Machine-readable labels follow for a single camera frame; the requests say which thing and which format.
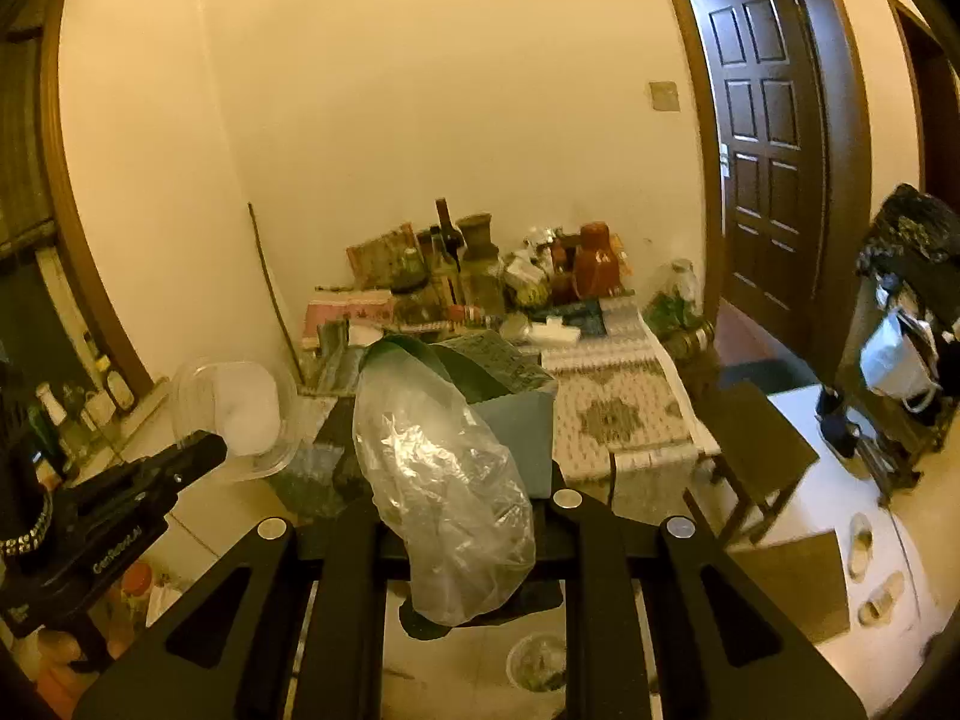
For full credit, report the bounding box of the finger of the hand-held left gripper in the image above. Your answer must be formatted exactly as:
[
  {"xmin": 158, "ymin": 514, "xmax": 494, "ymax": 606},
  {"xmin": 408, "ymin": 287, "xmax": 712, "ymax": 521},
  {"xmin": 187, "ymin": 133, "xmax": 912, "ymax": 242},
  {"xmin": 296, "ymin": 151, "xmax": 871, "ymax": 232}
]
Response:
[{"xmin": 58, "ymin": 430, "xmax": 229, "ymax": 524}]

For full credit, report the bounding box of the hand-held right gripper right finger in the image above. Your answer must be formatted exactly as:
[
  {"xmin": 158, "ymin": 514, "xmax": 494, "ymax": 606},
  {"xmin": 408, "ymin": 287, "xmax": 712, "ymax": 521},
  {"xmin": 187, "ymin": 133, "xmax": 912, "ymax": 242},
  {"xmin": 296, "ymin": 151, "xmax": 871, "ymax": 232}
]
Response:
[{"xmin": 535, "ymin": 487, "xmax": 871, "ymax": 720}]

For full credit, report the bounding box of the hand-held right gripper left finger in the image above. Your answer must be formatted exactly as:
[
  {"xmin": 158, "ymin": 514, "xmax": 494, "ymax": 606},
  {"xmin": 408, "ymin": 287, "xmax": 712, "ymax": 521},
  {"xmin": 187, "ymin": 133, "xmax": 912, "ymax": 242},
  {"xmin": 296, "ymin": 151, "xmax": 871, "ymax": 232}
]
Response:
[{"xmin": 71, "ymin": 493, "xmax": 413, "ymax": 720}]

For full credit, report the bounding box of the white plastic bowl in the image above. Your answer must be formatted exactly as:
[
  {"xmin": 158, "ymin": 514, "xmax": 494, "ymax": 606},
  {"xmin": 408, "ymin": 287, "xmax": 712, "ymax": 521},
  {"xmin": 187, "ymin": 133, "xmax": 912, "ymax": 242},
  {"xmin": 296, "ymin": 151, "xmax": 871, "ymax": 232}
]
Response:
[{"xmin": 506, "ymin": 633, "xmax": 568, "ymax": 694}]

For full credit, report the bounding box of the heap of wrappers and packets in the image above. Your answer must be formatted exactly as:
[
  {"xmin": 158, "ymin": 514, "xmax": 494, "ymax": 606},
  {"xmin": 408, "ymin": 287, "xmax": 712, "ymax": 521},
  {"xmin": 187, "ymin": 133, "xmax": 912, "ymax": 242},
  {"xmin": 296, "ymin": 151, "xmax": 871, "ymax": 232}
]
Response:
[{"xmin": 514, "ymin": 641, "xmax": 564, "ymax": 691}]

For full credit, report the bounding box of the clear plastic container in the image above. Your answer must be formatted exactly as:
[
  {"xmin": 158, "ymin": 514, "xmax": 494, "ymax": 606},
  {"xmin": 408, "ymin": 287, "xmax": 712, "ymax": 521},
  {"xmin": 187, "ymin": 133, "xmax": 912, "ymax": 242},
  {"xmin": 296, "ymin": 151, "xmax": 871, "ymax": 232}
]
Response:
[{"xmin": 170, "ymin": 358, "xmax": 302, "ymax": 485}]

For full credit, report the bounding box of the clear plastic bag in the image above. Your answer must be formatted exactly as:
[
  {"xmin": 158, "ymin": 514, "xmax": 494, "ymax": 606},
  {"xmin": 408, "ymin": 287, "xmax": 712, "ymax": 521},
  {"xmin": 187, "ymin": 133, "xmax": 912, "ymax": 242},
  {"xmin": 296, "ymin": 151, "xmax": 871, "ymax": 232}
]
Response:
[{"xmin": 352, "ymin": 349, "xmax": 538, "ymax": 628}]

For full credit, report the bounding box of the person's left forearm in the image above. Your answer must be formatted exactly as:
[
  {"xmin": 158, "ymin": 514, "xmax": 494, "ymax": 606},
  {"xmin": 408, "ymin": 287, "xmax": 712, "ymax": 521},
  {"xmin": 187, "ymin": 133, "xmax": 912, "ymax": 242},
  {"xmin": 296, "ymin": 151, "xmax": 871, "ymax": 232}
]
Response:
[{"xmin": 0, "ymin": 360, "xmax": 58, "ymax": 565}]

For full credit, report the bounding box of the orange-capped bottle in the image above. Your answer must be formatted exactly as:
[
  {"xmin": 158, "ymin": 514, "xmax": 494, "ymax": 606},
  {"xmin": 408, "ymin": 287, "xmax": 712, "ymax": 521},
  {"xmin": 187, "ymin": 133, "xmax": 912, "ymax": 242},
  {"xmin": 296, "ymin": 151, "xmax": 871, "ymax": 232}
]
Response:
[{"xmin": 120, "ymin": 562, "xmax": 155, "ymax": 602}]

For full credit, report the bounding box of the brown labelled bottle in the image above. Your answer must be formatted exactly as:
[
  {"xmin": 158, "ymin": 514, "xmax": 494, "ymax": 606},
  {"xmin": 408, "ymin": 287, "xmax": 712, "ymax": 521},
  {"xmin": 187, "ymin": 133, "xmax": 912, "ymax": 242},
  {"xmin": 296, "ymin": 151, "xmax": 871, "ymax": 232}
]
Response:
[{"xmin": 103, "ymin": 364, "xmax": 138, "ymax": 416}]

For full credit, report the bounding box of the white-capped bottle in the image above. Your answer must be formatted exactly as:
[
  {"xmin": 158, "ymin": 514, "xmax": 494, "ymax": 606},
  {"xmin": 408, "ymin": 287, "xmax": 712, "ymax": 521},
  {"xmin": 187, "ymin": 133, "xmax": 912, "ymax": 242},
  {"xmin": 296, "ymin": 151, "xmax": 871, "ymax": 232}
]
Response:
[{"xmin": 36, "ymin": 382, "xmax": 69, "ymax": 452}]

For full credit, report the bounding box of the green bottle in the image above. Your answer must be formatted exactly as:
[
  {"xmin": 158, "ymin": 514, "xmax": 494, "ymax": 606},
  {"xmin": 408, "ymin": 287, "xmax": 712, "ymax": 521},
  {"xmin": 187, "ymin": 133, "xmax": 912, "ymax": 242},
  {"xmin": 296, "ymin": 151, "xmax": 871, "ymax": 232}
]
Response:
[{"xmin": 25, "ymin": 405, "xmax": 54, "ymax": 467}]

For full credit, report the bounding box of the blue-grey cardboard box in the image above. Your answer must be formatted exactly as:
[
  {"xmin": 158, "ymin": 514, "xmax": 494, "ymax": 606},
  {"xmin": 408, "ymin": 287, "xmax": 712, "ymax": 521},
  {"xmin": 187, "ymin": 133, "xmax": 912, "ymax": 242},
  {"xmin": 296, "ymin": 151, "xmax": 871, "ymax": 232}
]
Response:
[{"xmin": 435, "ymin": 333, "xmax": 560, "ymax": 497}]

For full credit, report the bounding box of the table with patchwork cloth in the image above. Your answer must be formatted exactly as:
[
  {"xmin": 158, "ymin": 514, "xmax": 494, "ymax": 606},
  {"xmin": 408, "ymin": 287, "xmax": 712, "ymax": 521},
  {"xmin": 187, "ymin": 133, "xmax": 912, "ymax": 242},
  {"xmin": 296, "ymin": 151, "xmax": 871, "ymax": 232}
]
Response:
[{"xmin": 266, "ymin": 292, "xmax": 725, "ymax": 524}]

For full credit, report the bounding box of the dark wooden stool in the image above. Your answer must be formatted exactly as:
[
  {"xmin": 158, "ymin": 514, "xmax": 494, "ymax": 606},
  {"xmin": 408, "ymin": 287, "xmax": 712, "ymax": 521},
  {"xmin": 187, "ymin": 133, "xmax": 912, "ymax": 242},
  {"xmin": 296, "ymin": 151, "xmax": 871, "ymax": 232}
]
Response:
[{"xmin": 685, "ymin": 381, "xmax": 821, "ymax": 550}]

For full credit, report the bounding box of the thin wooden stick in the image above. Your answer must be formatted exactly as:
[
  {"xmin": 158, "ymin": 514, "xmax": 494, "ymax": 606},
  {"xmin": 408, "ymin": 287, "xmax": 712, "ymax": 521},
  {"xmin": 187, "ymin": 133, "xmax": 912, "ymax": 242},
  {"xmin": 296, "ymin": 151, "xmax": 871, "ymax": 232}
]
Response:
[{"xmin": 247, "ymin": 202, "xmax": 302, "ymax": 385}]

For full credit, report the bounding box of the pink patterned cloth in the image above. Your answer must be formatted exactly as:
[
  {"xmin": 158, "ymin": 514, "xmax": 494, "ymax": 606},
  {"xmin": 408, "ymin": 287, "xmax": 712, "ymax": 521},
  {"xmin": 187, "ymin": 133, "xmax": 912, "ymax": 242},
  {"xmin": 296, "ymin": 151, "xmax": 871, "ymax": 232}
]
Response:
[{"xmin": 303, "ymin": 292, "xmax": 395, "ymax": 347}]

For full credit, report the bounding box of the white small box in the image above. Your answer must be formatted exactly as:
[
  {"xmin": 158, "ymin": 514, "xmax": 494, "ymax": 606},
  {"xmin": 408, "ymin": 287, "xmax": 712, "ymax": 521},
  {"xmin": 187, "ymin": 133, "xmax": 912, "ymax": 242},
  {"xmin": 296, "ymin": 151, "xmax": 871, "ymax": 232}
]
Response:
[{"xmin": 528, "ymin": 316, "xmax": 583, "ymax": 350}]

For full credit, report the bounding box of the beige slipper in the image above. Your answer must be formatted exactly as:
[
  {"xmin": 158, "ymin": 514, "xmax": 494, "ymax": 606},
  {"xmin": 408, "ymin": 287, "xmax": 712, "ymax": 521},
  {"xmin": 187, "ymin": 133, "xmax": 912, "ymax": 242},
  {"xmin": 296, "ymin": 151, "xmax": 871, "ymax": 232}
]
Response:
[
  {"xmin": 847, "ymin": 513, "xmax": 878, "ymax": 580},
  {"xmin": 856, "ymin": 571, "xmax": 908, "ymax": 626}
]

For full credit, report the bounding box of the green plastic wrap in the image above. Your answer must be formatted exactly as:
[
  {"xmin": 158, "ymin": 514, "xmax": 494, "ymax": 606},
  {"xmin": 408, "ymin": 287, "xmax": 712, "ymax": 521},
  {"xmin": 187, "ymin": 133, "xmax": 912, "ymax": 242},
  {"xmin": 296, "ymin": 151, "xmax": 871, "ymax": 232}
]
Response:
[{"xmin": 639, "ymin": 291, "xmax": 676, "ymax": 332}]

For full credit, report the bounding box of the dark lidded glass jar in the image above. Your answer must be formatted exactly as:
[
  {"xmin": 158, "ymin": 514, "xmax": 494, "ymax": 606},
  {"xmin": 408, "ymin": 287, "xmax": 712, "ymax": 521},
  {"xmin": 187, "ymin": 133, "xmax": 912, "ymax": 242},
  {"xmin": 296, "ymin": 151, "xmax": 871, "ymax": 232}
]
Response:
[{"xmin": 390, "ymin": 247, "xmax": 433, "ymax": 295}]

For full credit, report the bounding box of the tall glass jar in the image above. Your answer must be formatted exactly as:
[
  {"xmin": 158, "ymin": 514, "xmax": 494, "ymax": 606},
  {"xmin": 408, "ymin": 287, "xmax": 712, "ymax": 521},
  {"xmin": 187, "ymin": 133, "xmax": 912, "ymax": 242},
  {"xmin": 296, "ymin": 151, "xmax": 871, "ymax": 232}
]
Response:
[{"xmin": 660, "ymin": 258, "xmax": 703, "ymax": 324}]

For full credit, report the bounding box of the patterned flat cushion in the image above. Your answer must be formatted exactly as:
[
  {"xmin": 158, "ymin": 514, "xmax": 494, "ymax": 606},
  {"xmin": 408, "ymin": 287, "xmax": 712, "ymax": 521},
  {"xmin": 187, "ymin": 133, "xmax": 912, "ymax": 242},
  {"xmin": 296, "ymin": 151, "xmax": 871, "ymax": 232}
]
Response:
[{"xmin": 346, "ymin": 223, "xmax": 418, "ymax": 287}]

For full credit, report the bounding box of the red thermos jug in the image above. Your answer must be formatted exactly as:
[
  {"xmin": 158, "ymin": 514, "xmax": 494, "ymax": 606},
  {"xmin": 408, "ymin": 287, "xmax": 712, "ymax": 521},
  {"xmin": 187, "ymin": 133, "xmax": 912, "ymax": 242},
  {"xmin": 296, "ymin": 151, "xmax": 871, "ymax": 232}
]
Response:
[{"xmin": 573, "ymin": 220, "xmax": 624, "ymax": 300}]

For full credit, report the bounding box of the dark wine bottle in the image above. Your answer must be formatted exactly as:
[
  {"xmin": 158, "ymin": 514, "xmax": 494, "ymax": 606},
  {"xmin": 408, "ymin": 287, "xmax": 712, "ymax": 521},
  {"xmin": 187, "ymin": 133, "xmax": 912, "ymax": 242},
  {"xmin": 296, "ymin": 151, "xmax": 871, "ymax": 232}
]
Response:
[{"xmin": 435, "ymin": 197, "xmax": 465, "ymax": 265}]

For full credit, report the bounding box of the brown ceramic vase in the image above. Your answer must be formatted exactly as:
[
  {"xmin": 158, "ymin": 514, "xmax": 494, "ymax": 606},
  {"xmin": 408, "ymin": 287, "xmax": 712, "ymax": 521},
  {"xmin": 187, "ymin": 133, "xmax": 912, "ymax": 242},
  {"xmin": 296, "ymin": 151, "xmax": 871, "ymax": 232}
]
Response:
[{"xmin": 455, "ymin": 213, "xmax": 498, "ymax": 272}]

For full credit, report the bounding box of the woven window blind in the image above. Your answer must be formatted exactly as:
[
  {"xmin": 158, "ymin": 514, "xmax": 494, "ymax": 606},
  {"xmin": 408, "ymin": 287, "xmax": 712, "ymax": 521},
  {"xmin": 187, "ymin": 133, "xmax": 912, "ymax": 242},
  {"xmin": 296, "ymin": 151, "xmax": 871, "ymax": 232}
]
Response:
[{"xmin": 0, "ymin": 0, "xmax": 62, "ymax": 257}]

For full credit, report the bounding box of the white hanging bag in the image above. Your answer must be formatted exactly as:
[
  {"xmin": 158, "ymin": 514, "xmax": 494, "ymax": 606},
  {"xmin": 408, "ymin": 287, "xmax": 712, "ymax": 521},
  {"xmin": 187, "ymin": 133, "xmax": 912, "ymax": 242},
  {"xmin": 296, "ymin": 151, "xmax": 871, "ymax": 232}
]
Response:
[{"xmin": 858, "ymin": 310, "xmax": 943, "ymax": 414}]

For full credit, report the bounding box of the brown panel door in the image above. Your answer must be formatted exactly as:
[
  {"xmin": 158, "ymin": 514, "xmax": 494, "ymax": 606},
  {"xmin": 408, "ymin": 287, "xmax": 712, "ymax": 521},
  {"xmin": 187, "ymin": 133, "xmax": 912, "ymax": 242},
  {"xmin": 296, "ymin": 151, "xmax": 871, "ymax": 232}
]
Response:
[{"xmin": 705, "ymin": 0, "xmax": 827, "ymax": 351}]

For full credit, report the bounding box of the brown window frame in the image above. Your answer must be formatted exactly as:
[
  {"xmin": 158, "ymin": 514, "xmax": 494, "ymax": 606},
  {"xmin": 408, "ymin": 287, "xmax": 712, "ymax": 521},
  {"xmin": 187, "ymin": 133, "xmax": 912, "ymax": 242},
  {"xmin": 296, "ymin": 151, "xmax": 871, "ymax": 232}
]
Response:
[{"xmin": 37, "ymin": 0, "xmax": 157, "ymax": 401}]

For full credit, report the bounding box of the brown door frame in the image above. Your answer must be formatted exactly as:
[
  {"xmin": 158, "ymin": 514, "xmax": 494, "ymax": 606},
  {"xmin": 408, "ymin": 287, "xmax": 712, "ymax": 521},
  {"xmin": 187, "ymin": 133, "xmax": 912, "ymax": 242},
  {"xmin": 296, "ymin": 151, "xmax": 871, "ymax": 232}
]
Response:
[
  {"xmin": 651, "ymin": 0, "xmax": 875, "ymax": 385},
  {"xmin": 885, "ymin": 0, "xmax": 960, "ymax": 197}
]

